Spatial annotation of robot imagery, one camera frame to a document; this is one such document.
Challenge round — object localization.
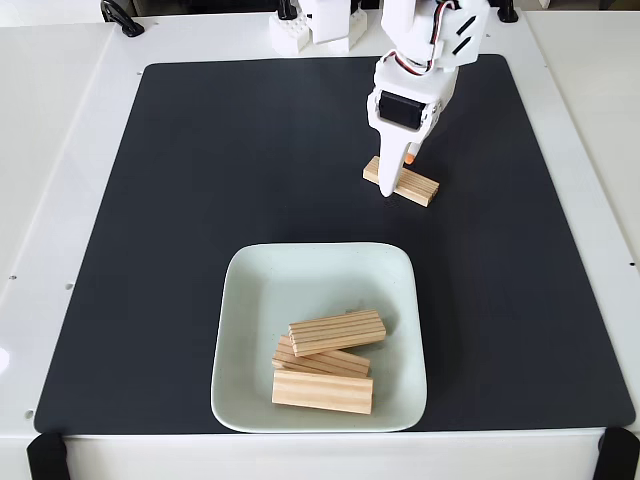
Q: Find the grooved wooden block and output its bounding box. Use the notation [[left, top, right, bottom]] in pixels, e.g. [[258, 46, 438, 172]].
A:
[[272, 335, 372, 379], [362, 155, 441, 209]]

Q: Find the wooden block marked 3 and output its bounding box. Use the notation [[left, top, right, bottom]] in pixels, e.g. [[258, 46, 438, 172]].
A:
[[288, 309, 387, 358]]

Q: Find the wooden block marked 2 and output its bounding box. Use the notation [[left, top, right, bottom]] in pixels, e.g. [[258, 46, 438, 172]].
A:
[[271, 368, 375, 416]]

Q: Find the pale green square plate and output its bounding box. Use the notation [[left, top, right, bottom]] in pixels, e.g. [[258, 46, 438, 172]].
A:
[[210, 241, 429, 434]]

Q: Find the black table mat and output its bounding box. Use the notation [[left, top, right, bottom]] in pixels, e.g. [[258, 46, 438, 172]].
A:
[[33, 53, 637, 435]]

